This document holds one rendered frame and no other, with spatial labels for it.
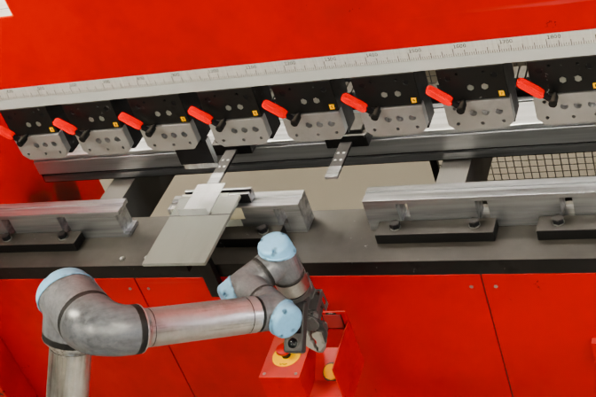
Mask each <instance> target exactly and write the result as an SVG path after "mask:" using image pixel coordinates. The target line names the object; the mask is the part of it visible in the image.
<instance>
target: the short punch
mask: <svg viewBox="0 0 596 397"><path fill-rule="evenodd" d="M175 151H176V155H177V157H178V158H179V160H180V163H181V165H184V167H185V169H196V168H212V167H219V166H218V163H217V156H216V153H215V150H214V148H213V145H212V144H211V142H210V139H209V137H208V136H206V138H205V140H204V141H203V143H202V144H197V146H196V147H195V149H188V150H175Z"/></svg>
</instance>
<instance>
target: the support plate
mask: <svg viewBox="0 0 596 397"><path fill-rule="evenodd" d="M189 199H190V197H186V198H180V199H179V201H178V203H177V205H176V207H175V209H174V210H173V212H172V214H171V215H180V214H179V212H178V211H177V209H184V207H185V206H186V204H187V202H188V200H189ZM240 199H241V196H240V195H224V196H219V197H218V198H217V200H216V202H215V204H214V205H213V207H212V209H211V211H210V213H212V214H220V215H196V216H173V217H169V219H168V220H167V222H166V224H165V225H164V227H163V229H162V230H161V233H160V235H159V236H158V237H157V239H156V240H155V242H154V244H153V246H152V248H151V250H150V251H149V253H148V254H147V255H146V257H145V259H144V261H143V263H142V264H143V266H144V267H151V266H206V265H207V263H208V260H209V258H210V256H211V254H212V252H213V251H214V249H215V248H216V245H217V243H218V241H219V239H220V237H221V236H222V234H223V232H224V229H225V228H226V226H227V224H228V222H229V220H230V219H231V216H232V214H233V212H234V210H235V208H236V207H237V205H238V203H239V201H240ZM210 213H209V214H210Z"/></svg>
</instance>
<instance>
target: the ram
mask: <svg viewBox="0 0 596 397"><path fill-rule="evenodd" d="M6 2H7V4H8V5H9V7H10V9H11V11H12V14H13V17H7V18H1V19H0V90H8V89H17V88H26V87H35V86H43V85H52V84H61V83H70V82H86V81H96V80H104V79H113V78H122V77H131V76H139V75H149V74H165V73H174V72H183V71H191V70H200V69H209V68H218V67H227V66H243V65H252V64H261V63H269V62H278V61H287V60H296V59H304V58H321V57H330V56H339V55H347V54H356V53H365V52H374V51H390V50H399V49H408V48H416V47H425V46H434V45H443V44H452V43H468V42H477V41H486V40H494V39H503V38H512V37H521V36H530V35H546V34H555V33H564V32H572V31H581V30H590V29H596V0H6ZM589 55H596V43H584V44H575V45H566V46H557V47H547V48H538V49H529V50H519V51H502V52H493V53H483V54H474V55H466V56H456V57H447V58H430V59H420V60H411V61H402V62H392V63H383V64H374V65H365V66H347V67H338V68H328V69H319V70H310V71H301V72H292V73H283V74H265V75H256V76H247V77H238V78H228V79H219V80H210V81H200V82H183V83H174V84H164V85H155V86H146V87H136V88H127V89H118V90H101V91H92V92H83V93H73V94H64V95H55V96H46V97H28V98H19V99H9V100H0V110H5V109H15V108H25V107H35V106H44V105H63V104H72V103H81V102H91V101H101V100H111V99H121V98H130V97H149V96H159V95H168V94H177V93H187V92H197V91H207V90H225V89H235V88H245V87H254V86H264V85H273V84H283V83H293V82H311V81H321V80H331V79H340V78H350V77H359V76H369V75H379V74H398V73H407V72H417V71H427V70H436V69H446V68H455V67H465V66H484V65H493V64H503V63H513V62H522V61H532V60H541V59H551V58H570V57H580V56H589Z"/></svg>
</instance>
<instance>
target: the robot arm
mask: <svg viewBox="0 0 596 397"><path fill-rule="evenodd" d="M257 249H258V255H256V256H255V257H254V258H253V259H252V260H251V261H250V262H248V263H247V264H246V265H244V266H243V267H242V268H240V269H239V270H237V271H236V272H235V273H233V274H232V275H231V276H228V278H227V279H225V280H224V281H223V282H222V283H221V284H219V285H218V287H217V293H218V295H219V297H220V300H211V301H202V302H194V303H186V304H178V305H170V306H162V307H147V308H143V307H142V306H141V305H140V304H129V305H125V304H121V303H118V302H116V301H113V300H111V299H110V297H109V296H108V295H107V294H106V293H105V292H104V291H103V290H102V289H101V288H100V287H99V285H98V284H97V283H96V281H95V280H94V278H93V277H92V276H90V275H88V274H87V273H86V272H84V271H83V270H81V269H77V268H63V269H58V270H56V271H54V272H52V273H51V274H49V275H48V276H47V277H46V278H45V279H44V280H43V281H42V282H41V283H40V285H39V287H38V289H37V291H36V296H35V300H36V304H37V307H38V309H39V311H40V312H41V313H42V314H43V327H42V340H43V343H44V344H45V345H46V346H48V347H49V357H48V371H47V386H46V397H89V393H90V371H91V359H92V356H93V355H96V356H128V355H135V354H143V353H144V352H145V351H146V350H147V348H148V347H153V346H166V345H172V344H178V343H185V342H192V341H198V340H205V339H217V338H224V337H230V336H238V335H244V334H250V333H257V332H264V331H270V332H271V334H273V335H276V336H277V337H279V338H282V339H284V352H285V353H288V354H304V353H305V352H306V346H307V347H308V348H310V349H312V350H314V351H315V352H318V353H323V352H324V351H325V348H326V343H327V335H328V326H327V322H324V320H321V316H322V314H323V309H325V311H326V310H327V307H328V301H327V299H326V297H325V294H324V292H323V290H322V289H315V287H314V285H313V283H312V281H311V279H310V276H309V274H308V272H306V271H305V269H304V267H303V265H302V263H301V261H300V259H299V256H298V254H297V252H296V249H295V246H294V245H293V243H292V241H291V240H290V238H289V236H288V235H287V234H285V233H283V232H278V231H276V232H271V233H269V234H267V235H265V236H264V237H262V238H261V241H260V242H259V243H258V246H257ZM274 285H275V286H276V288H277V289H276V288H275V287H273V286H274ZM323 296H324V299H325V304H324V302H323V301H322V299H323ZM315 340H316V341H317V344H316V343H315Z"/></svg>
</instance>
